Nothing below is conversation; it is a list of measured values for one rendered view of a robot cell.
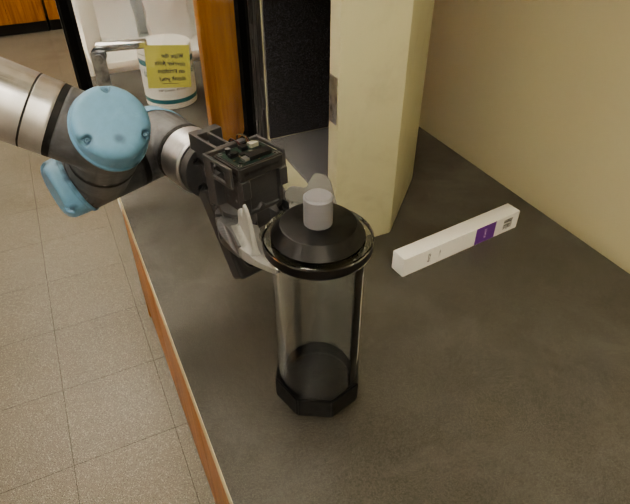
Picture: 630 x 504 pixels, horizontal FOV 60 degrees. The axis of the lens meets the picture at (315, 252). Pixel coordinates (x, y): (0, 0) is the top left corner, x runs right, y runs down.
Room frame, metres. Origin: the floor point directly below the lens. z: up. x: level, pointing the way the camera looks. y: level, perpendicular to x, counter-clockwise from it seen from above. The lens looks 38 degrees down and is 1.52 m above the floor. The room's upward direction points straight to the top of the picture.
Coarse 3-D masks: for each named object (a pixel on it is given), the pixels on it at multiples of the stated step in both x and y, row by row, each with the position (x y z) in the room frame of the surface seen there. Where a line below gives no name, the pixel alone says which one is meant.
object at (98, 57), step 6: (90, 54) 0.92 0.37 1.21; (96, 54) 0.92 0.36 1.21; (102, 54) 0.92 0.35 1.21; (96, 60) 0.92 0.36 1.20; (102, 60) 0.92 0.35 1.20; (96, 66) 0.92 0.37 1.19; (102, 66) 0.92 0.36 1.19; (96, 72) 0.92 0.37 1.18; (102, 72) 0.92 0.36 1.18; (108, 72) 0.92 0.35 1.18; (96, 78) 0.92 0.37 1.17; (102, 78) 0.92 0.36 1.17; (108, 78) 0.92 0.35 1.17; (102, 84) 0.92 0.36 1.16; (108, 84) 0.92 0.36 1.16
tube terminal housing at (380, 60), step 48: (336, 0) 0.75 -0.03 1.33; (384, 0) 0.76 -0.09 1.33; (432, 0) 0.95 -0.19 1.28; (336, 48) 0.75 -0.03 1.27; (384, 48) 0.77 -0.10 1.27; (384, 96) 0.77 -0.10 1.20; (336, 144) 0.74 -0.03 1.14; (384, 144) 0.77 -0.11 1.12; (336, 192) 0.74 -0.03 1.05; (384, 192) 0.78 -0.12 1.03
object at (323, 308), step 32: (352, 256) 0.39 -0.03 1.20; (288, 288) 0.39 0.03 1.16; (320, 288) 0.38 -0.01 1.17; (352, 288) 0.40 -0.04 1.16; (288, 320) 0.39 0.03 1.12; (320, 320) 0.38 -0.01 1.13; (352, 320) 0.40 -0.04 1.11; (288, 352) 0.39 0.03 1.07; (320, 352) 0.38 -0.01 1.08; (288, 384) 0.40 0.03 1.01; (320, 384) 0.38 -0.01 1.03
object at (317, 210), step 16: (320, 192) 0.43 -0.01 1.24; (304, 208) 0.42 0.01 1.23; (320, 208) 0.41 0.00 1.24; (336, 208) 0.45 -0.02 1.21; (288, 224) 0.42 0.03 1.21; (304, 224) 0.42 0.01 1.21; (320, 224) 0.41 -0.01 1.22; (336, 224) 0.42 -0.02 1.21; (352, 224) 0.42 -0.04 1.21; (272, 240) 0.42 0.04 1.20; (288, 240) 0.40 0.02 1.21; (304, 240) 0.40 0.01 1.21; (320, 240) 0.40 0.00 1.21; (336, 240) 0.40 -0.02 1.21; (352, 240) 0.40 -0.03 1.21; (288, 256) 0.39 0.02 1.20; (304, 256) 0.39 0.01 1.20; (320, 256) 0.39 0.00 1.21; (336, 256) 0.39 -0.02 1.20
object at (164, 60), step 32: (96, 0) 0.94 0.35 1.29; (128, 0) 0.95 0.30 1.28; (160, 0) 0.97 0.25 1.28; (192, 0) 0.98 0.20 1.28; (224, 0) 1.00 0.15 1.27; (96, 32) 0.94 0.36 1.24; (128, 32) 0.95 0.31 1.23; (160, 32) 0.97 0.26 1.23; (192, 32) 0.98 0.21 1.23; (224, 32) 1.00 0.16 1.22; (128, 64) 0.95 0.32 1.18; (160, 64) 0.96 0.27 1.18; (192, 64) 0.98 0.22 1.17; (224, 64) 0.99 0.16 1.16; (160, 96) 0.96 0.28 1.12; (192, 96) 0.98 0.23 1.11; (224, 96) 0.99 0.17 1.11; (224, 128) 0.99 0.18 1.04
